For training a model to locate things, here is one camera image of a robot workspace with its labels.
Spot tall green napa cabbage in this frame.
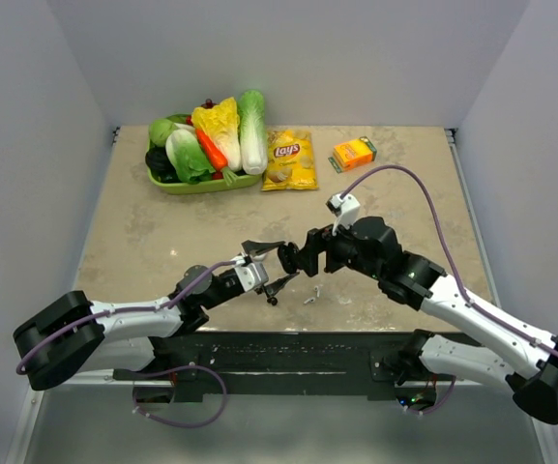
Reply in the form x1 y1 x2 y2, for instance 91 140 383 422
238 90 268 175

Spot black earbud charging case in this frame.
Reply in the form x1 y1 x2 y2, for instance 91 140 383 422
278 243 300 275

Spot round green cabbage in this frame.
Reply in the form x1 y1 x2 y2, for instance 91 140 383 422
148 118 177 147

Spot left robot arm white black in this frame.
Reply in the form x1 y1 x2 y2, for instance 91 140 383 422
13 241 287 391

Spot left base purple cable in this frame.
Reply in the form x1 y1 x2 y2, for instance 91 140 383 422
132 364 229 429

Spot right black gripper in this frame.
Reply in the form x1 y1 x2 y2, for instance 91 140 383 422
292 213 383 280

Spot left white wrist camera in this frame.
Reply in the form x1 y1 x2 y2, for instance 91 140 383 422
233 253 269 293

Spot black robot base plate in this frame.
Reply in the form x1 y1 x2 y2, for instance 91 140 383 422
114 332 447 410

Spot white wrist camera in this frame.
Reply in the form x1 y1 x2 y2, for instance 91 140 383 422
233 253 269 293
326 192 361 236

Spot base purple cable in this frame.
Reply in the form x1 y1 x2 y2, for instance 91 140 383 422
402 376 456 417
132 364 229 429

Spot yellow Lays chips bag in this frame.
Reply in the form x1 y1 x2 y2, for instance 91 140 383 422
262 129 318 191

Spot green white bok choy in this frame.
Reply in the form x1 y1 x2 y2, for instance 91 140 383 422
165 130 215 185

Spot green plastic vegetable tray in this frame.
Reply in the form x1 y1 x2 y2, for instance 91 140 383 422
147 141 262 195

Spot orange toy carrot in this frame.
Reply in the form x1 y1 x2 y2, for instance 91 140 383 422
195 129 238 186

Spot orange green carton box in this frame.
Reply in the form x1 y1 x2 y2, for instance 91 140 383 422
329 136 377 173

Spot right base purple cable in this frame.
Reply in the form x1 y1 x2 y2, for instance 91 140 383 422
402 376 456 417

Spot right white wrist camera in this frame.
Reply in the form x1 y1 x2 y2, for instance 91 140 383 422
326 192 361 236

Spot yellow toy cabbage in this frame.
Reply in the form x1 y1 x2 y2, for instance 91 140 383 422
191 97 242 172

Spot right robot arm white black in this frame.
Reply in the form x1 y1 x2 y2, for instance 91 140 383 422
280 217 558 424

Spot dark red toy grapes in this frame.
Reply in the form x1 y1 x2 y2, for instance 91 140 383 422
202 99 215 109

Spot dark green toy vegetable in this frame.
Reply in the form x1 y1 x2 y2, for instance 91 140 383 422
145 147 180 184

